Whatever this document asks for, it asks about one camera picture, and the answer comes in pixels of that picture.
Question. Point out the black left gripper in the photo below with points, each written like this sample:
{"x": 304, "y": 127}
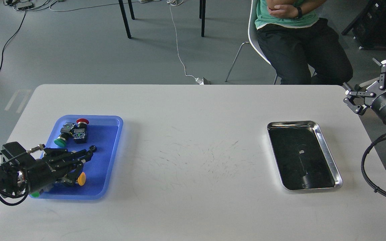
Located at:
{"x": 58, "y": 166}

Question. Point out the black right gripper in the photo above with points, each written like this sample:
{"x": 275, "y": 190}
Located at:
{"x": 359, "y": 101}

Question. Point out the small black gear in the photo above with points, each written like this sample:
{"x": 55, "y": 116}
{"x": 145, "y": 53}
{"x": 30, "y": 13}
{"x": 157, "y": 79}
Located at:
{"x": 92, "y": 148}

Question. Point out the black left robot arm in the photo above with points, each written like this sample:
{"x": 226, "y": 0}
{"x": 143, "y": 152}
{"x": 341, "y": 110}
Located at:
{"x": 24, "y": 172}

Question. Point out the blue plastic tray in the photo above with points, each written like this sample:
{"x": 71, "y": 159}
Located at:
{"x": 104, "y": 132}

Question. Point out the silver metal tray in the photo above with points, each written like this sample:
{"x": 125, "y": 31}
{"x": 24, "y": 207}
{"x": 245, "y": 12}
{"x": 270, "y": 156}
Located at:
{"x": 303, "y": 158}

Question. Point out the person's hand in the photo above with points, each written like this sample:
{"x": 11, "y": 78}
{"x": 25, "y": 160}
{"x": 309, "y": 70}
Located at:
{"x": 284, "y": 11}

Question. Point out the black equipment case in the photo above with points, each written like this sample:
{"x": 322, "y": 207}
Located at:
{"x": 369, "y": 27}

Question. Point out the seated person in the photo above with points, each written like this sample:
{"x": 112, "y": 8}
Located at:
{"x": 302, "y": 51}

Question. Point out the black wristwatch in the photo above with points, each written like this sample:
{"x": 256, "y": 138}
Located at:
{"x": 299, "y": 13}

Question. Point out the white chair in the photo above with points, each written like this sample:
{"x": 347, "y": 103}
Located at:
{"x": 252, "y": 37}

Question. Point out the yellow push button switch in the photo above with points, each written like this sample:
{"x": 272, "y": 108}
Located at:
{"x": 80, "y": 181}

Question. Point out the dark green push button switch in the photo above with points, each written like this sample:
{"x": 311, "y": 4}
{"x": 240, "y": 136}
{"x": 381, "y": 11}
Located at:
{"x": 65, "y": 134}

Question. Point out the red push button switch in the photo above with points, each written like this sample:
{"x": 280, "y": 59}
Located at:
{"x": 80, "y": 134}

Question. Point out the light green push button switch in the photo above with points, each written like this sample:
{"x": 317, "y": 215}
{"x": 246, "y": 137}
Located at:
{"x": 36, "y": 194}

